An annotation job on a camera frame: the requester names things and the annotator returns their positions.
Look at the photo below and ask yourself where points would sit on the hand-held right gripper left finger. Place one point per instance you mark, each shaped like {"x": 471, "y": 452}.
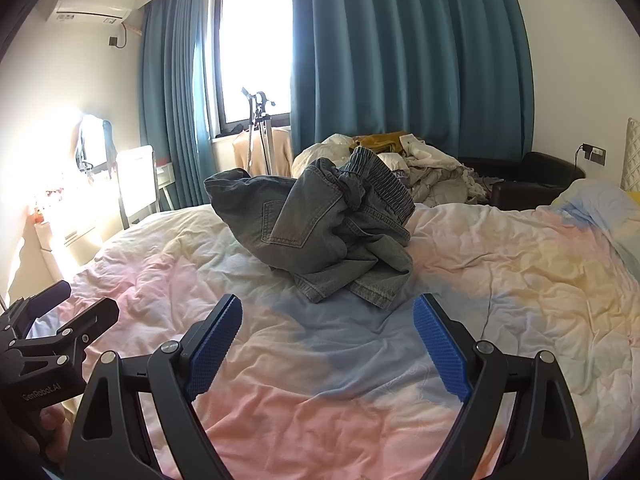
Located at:
{"x": 215, "y": 345}

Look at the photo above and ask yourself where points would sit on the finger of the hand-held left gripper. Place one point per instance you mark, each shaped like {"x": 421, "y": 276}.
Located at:
{"x": 95, "y": 316}
{"x": 50, "y": 292}

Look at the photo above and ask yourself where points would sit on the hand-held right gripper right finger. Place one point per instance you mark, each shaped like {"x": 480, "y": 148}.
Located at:
{"x": 440, "y": 345}

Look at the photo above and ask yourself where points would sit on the grey blue denim jeans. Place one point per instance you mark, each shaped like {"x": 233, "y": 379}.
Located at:
{"x": 310, "y": 230}

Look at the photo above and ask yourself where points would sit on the person's left hand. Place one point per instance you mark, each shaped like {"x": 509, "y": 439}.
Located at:
{"x": 52, "y": 430}

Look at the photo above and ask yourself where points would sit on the pastel tie-dye blanket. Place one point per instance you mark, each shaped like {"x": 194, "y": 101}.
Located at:
{"x": 350, "y": 360}

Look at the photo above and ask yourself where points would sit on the white chair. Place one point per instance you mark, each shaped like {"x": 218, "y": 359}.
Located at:
{"x": 137, "y": 185}

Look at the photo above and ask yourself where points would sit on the white desk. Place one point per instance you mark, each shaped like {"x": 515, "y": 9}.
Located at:
{"x": 165, "y": 180}

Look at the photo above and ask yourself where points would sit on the white down jacket pile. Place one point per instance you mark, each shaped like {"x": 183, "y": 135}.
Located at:
{"x": 435, "y": 170}

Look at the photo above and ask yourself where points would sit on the beige hanging garment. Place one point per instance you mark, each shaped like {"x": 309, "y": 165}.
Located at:
{"x": 245, "y": 152}

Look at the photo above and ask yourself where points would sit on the mustard yellow garment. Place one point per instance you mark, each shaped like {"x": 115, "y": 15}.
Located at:
{"x": 380, "y": 141}

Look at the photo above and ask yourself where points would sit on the pastel pillow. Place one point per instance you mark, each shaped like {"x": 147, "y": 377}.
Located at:
{"x": 600, "y": 200}

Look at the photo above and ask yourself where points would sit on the metal garment steamer stand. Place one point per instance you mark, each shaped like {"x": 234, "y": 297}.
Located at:
{"x": 260, "y": 110}

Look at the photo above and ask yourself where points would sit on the narrow teal curtain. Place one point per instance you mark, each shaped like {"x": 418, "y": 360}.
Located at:
{"x": 170, "y": 85}

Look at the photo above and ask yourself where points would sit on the white quilted headboard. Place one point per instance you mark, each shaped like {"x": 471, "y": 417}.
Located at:
{"x": 632, "y": 155}

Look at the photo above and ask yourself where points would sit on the white air conditioner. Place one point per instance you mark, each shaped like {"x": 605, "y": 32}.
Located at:
{"x": 92, "y": 2}

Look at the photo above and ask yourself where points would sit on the wide teal curtain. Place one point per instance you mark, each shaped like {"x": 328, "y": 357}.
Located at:
{"x": 410, "y": 50}

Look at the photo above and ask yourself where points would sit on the window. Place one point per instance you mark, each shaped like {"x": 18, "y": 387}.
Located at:
{"x": 252, "y": 50}

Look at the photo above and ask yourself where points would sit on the wall socket with charger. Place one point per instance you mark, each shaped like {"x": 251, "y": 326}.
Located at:
{"x": 596, "y": 154}

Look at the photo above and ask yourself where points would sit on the black wall plug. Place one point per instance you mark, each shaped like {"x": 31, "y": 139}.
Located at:
{"x": 114, "y": 41}

